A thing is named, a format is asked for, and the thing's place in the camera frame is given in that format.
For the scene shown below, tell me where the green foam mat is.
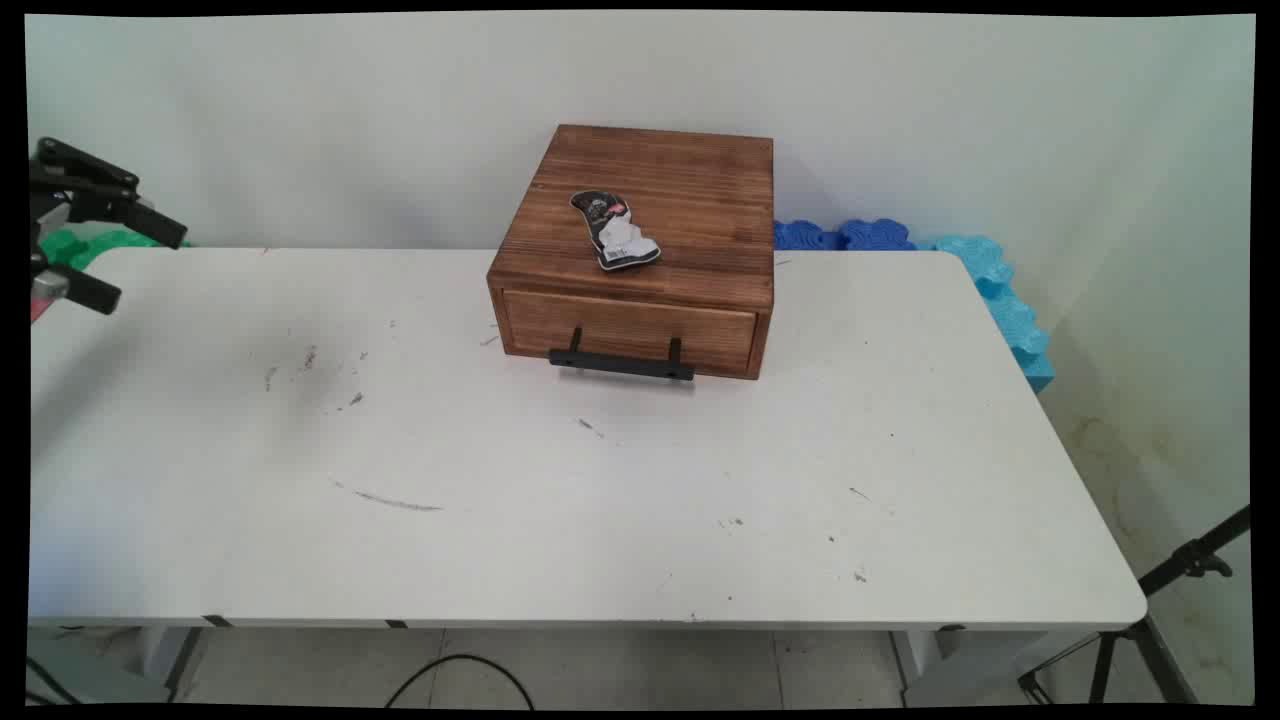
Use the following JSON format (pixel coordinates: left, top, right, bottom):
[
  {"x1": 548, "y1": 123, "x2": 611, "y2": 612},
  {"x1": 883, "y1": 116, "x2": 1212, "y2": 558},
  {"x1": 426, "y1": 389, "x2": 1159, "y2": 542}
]
[{"x1": 38, "y1": 228, "x2": 191, "y2": 273}]

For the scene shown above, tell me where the wooden drawer front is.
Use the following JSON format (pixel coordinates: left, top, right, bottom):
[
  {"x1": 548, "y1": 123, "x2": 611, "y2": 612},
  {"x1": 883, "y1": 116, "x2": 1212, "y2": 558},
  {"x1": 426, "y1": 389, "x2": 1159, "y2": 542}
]
[{"x1": 501, "y1": 289, "x2": 759, "y2": 377}]

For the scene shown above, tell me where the dark blue foam mat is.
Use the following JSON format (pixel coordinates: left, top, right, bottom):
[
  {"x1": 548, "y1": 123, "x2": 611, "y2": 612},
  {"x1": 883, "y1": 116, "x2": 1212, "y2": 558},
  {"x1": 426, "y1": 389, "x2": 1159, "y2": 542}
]
[{"x1": 773, "y1": 218, "x2": 917, "y2": 252}]

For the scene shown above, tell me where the white table leg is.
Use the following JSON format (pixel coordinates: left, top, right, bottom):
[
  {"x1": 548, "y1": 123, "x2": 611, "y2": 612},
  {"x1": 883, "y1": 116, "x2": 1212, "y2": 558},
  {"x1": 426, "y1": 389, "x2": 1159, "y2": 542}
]
[
  {"x1": 135, "y1": 627, "x2": 211, "y2": 701},
  {"x1": 888, "y1": 628, "x2": 966, "y2": 691}
]

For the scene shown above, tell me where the brown wooden drawer box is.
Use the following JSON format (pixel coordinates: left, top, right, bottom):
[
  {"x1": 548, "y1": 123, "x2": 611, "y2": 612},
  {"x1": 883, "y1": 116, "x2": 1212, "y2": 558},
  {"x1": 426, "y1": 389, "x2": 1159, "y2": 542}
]
[{"x1": 487, "y1": 124, "x2": 776, "y2": 381}]

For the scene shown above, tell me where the black metal drawer handle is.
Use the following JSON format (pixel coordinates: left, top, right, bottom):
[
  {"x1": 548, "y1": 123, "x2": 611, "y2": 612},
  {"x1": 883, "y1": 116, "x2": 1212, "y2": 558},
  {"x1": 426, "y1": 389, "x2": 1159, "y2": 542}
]
[{"x1": 548, "y1": 328, "x2": 696, "y2": 382}]

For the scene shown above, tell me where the black floor cable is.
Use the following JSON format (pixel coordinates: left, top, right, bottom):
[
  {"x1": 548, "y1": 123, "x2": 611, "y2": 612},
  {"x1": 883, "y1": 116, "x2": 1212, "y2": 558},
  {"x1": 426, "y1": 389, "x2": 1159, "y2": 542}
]
[{"x1": 384, "y1": 654, "x2": 537, "y2": 711}]

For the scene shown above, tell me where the black white snack packet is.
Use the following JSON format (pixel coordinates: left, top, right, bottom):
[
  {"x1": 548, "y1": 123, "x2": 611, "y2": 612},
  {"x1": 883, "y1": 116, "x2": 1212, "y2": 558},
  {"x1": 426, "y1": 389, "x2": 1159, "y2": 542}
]
[{"x1": 569, "y1": 189, "x2": 662, "y2": 272}]

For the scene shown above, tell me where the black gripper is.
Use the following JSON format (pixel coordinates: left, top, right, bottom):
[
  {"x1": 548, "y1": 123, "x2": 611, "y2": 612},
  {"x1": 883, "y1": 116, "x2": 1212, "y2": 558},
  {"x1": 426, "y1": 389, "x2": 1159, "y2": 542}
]
[{"x1": 28, "y1": 138, "x2": 189, "y2": 323}]

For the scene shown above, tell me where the black camera tripod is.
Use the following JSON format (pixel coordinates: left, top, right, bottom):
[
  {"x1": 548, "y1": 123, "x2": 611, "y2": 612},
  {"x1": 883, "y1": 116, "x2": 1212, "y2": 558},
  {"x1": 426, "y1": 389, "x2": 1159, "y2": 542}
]
[{"x1": 1018, "y1": 505, "x2": 1253, "y2": 706}]

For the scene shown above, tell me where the light blue foam mat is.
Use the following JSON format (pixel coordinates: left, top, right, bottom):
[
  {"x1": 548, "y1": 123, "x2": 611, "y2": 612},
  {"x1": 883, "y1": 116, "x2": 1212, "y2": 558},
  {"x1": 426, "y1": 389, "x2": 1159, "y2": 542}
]
[{"x1": 912, "y1": 235, "x2": 1056, "y2": 394}]

